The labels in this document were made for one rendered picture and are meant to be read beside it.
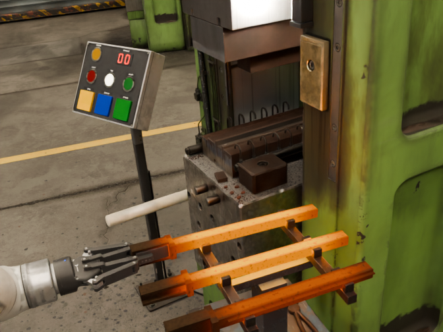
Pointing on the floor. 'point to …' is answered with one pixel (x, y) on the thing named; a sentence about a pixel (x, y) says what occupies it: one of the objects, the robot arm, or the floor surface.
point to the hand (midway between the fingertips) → (151, 251)
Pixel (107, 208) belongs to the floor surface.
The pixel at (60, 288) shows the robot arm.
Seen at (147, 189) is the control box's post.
